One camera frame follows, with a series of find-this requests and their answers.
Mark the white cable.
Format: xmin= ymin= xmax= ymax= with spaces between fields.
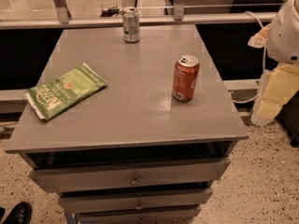
xmin=230 ymin=10 xmax=269 ymax=105

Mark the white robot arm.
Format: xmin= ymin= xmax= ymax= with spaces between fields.
xmin=248 ymin=0 xmax=299 ymax=126

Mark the grey drawer cabinet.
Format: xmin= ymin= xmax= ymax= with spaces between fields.
xmin=5 ymin=23 xmax=250 ymax=224

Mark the green silver soda can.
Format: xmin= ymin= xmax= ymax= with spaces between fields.
xmin=122 ymin=7 xmax=140 ymax=43

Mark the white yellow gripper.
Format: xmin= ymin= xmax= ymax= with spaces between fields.
xmin=251 ymin=63 xmax=299 ymax=126

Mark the black shoe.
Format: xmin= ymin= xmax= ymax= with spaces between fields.
xmin=2 ymin=202 xmax=32 ymax=224

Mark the bottom grey drawer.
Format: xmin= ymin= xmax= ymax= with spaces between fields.
xmin=77 ymin=205 xmax=201 ymax=224

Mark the green chip bag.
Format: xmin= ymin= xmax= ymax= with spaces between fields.
xmin=25 ymin=63 xmax=107 ymax=120

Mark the top grey drawer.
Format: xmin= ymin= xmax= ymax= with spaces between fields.
xmin=29 ymin=157 xmax=231 ymax=193

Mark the middle grey drawer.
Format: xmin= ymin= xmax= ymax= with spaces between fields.
xmin=58 ymin=189 xmax=213 ymax=213

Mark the grey drawer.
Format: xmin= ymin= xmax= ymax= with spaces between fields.
xmin=58 ymin=189 xmax=213 ymax=213
xmin=77 ymin=205 xmax=201 ymax=224
xmin=29 ymin=157 xmax=231 ymax=193

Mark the grey metal railing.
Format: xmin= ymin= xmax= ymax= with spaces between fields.
xmin=0 ymin=0 xmax=287 ymax=30

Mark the red coke can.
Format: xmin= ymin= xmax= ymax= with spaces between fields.
xmin=172 ymin=54 xmax=200 ymax=102

